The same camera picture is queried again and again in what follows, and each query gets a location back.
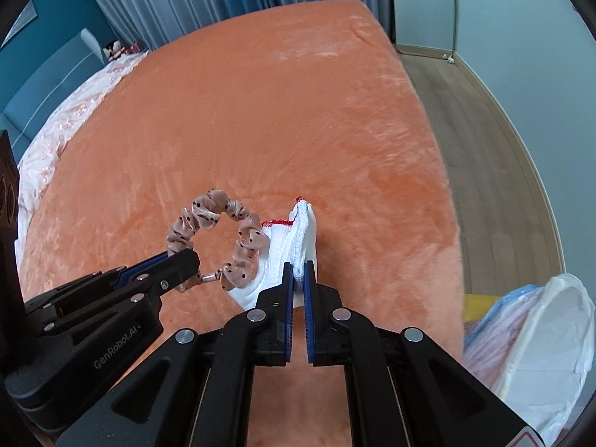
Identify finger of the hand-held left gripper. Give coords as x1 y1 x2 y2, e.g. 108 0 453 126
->
28 248 202 336
24 250 169 320

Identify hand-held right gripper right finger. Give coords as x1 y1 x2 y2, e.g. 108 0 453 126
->
302 261 545 447

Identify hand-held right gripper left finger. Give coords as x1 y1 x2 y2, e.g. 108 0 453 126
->
56 263 295 447

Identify pink dotted scrunchie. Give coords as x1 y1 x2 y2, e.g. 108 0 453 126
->
167 188 271 289

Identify white sock red trim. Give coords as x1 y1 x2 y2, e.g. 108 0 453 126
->
230 196 322 310

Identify white plastic bin bag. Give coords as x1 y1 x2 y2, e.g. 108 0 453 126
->
461 274 588 447

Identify pink patterned quilt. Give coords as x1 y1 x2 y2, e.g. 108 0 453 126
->
14 49 150 266

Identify yellow box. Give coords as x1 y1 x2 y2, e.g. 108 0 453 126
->
463 294 495 323

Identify orange blanket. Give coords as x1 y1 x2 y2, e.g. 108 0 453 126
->
16 0 466 447

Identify blue padded headboard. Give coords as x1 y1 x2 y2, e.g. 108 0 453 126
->
2 28 109 150

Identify small doll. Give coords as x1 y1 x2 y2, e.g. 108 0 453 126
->
105 41 140 61

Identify white door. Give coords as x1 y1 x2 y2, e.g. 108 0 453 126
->
390 0 459 59

